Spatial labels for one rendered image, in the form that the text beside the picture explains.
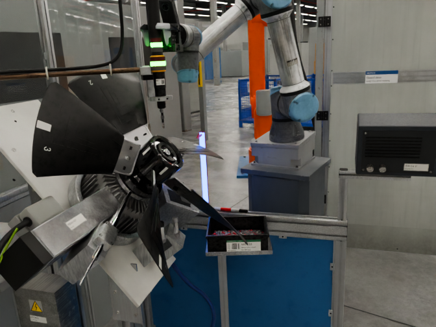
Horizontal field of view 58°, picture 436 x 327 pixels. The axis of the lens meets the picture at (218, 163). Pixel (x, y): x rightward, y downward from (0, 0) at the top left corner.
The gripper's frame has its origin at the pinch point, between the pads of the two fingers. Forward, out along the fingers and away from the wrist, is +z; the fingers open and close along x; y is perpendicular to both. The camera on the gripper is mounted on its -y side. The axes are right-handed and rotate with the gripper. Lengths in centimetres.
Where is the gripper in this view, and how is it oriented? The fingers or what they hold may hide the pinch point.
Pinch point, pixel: (149, 25)
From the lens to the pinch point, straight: 117.4
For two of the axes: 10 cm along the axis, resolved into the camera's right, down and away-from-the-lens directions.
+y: 0.4, 9.6, 2.7
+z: -2.8, 2.7, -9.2
